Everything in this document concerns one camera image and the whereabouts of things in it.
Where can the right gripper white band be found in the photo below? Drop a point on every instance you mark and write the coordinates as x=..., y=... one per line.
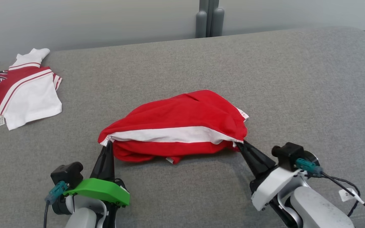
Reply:
x=277, y=186

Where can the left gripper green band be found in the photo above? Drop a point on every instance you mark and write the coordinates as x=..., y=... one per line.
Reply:
x=100, y=190

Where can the red shorts with white stripe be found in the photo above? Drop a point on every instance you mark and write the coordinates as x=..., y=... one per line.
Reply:
x=176, y=117

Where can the red and white jersey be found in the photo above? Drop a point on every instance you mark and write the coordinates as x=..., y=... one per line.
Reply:
x=30, y=98

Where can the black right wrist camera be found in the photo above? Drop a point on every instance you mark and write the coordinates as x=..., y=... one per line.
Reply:
x=288, y=155

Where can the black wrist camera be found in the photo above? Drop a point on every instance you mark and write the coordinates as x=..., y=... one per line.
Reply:
x=67, y=174
x=288, y=155

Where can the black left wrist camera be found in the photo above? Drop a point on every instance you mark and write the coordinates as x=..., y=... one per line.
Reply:
x=67, y=174

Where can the teal right camera connector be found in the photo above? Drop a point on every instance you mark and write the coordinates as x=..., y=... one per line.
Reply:
x=309, y=167

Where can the teal camera connector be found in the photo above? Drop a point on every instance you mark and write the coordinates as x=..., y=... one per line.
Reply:
x=55, y=191
x=309, y=167

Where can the teal left camera connector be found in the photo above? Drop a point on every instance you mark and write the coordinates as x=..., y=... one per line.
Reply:
x=55, y=191

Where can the grey partition post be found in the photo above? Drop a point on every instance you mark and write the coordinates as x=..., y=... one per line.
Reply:
x=210, y=19

